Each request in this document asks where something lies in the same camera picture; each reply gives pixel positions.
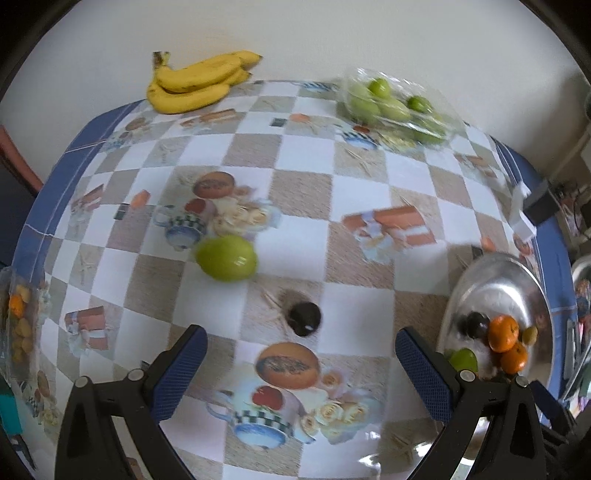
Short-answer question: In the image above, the dark plum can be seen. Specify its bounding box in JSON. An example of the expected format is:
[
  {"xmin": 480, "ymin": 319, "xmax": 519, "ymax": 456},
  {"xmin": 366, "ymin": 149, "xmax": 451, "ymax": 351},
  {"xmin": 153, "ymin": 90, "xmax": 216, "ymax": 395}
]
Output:
[
  {"xmin": 464, "ymin": 312, "xmax": 490, "ymax": 340},
  {"xmin": 288, "ymin": 301, "xmax": 322, "ymax": 337}
]

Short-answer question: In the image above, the group of green fruits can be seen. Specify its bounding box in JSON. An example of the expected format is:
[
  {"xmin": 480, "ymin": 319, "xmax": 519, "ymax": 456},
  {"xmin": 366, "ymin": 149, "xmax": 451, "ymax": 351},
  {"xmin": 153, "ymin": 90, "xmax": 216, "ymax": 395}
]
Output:
[{"xmin": 348, "ymin": 78, "xmax": 448, "ymax": 144}]

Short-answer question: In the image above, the checkered printed tablecloth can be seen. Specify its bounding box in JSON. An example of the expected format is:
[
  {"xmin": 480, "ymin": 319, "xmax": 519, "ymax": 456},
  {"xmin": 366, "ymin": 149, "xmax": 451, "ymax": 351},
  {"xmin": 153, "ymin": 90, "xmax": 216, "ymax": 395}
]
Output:
[{"xmin": 11, "ymin": 78, "xmax": 578, "ymax": 480}]

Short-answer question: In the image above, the reddish brown chair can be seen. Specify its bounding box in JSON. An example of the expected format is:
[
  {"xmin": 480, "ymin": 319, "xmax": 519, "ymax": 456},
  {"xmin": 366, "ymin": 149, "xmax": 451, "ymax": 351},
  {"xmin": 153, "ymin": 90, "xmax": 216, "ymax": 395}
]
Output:
[{"xmin": 0, "ymin": 126, "xmax": 45, "ymax": 197}]

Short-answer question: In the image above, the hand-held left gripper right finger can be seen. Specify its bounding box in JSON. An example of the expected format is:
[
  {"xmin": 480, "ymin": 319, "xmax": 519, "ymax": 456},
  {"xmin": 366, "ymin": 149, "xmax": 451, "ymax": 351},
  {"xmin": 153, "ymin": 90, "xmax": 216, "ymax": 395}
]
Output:
[{"xmin": 395, "ymin": 326, "xmax": 549, "ymax": 480}]

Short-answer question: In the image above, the silver metal plate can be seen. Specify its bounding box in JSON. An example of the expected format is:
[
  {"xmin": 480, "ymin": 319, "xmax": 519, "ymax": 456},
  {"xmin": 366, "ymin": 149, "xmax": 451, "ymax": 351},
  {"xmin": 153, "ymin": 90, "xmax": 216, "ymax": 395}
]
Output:
[{"xmin": 436, "ymin": 254, "xmax": 555, "ymax": 404}]

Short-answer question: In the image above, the yellow banana bunch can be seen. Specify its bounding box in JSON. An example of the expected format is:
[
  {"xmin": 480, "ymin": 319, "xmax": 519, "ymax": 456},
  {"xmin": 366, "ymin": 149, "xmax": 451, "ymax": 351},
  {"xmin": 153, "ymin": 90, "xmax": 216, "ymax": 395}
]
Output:
[{"xmin": 147, "ymin": 50, "xmax": 264, "ymax": 114}]

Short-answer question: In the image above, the orange with stem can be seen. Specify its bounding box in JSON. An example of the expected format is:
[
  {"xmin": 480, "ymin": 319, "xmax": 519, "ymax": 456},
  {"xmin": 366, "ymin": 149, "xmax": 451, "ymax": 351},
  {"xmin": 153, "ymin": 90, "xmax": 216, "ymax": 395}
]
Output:
[
  {"xmin": 488, "ymin": 315, "xmax": 521, "ymax": 352},
  {"xmin": 498, "ymin": 342, "xmax": 528, "ymax": 376}
]

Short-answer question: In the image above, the plastic bag of green fruit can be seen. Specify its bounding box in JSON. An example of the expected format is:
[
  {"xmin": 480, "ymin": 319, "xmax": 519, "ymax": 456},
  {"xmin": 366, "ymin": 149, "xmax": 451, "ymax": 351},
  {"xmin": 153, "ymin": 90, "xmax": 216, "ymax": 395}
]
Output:
[{"xmin": 341, "ymin": 67, "xmax": 463, "ymax": 149}]

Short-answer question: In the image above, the white holder with black box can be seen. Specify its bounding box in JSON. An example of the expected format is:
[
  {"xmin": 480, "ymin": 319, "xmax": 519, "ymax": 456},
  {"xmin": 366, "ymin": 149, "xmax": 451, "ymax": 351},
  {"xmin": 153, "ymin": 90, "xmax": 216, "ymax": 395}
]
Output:
[{"xmin": 510, "ymin": 179, "xmax": 562, "ymax": 237}]

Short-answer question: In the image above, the silver metal pot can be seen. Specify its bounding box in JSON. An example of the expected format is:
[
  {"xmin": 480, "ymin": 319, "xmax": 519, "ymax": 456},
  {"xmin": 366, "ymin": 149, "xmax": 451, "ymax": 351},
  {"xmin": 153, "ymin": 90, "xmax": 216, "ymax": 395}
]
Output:
[{"xmin": 571, "ymin": 256, "xmax": 591, "ymax": 301}]

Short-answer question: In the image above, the clear bag of small fruits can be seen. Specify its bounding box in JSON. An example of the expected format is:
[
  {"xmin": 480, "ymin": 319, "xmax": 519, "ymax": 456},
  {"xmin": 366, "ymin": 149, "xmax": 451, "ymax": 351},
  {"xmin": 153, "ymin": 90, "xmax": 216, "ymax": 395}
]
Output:
[{"xmin": 0, "ymin": 270, "xmax": 48, "ymax": 386}]

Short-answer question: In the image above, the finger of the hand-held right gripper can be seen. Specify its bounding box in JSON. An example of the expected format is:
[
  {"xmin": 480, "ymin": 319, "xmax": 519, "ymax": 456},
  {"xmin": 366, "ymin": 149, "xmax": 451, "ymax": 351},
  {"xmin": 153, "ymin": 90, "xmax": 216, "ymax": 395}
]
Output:
[{"xmin": 530, "ymin": 381, "xmax": 572, "ymax": 429}]

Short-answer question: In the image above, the green apple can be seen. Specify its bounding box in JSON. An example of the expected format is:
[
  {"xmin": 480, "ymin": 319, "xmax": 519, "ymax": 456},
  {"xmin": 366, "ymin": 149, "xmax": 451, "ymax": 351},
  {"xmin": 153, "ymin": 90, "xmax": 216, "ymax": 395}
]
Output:
[{"xmin": 195, "ymin": 234, "xmax": 258, "ymax": 282}]

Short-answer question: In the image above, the small oblong green fruit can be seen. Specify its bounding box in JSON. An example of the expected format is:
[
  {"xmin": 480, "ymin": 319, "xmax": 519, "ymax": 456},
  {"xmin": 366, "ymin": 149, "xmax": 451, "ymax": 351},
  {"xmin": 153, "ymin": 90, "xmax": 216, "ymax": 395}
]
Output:
[{"xmin": 447, "ymin": 348, "xmax": 479, "ymax": 374}]

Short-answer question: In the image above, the metal wire rack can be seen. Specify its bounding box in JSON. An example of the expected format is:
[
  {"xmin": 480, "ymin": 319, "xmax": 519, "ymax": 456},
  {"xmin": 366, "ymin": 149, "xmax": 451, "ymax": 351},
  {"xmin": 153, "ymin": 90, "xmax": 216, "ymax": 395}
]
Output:
[{"xmin": 561, "ymin": 314, "xmax": 591, "ymax": 409}]

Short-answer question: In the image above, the teal object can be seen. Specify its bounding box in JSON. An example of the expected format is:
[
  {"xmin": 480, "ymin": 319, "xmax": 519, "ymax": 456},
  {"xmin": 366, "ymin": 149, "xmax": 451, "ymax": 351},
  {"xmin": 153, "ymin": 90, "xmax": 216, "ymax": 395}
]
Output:
[{"xmin": 0, "ymin": 378, "xmax": 25, "ymax": 437}]

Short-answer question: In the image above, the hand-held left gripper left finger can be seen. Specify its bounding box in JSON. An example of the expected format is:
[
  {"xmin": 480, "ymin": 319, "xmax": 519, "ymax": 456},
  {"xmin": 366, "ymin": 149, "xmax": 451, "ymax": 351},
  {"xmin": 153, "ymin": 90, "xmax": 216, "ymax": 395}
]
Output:
[{"xmin": 54, "ymin": 324, "xmax": 209, "ymax": 480}]

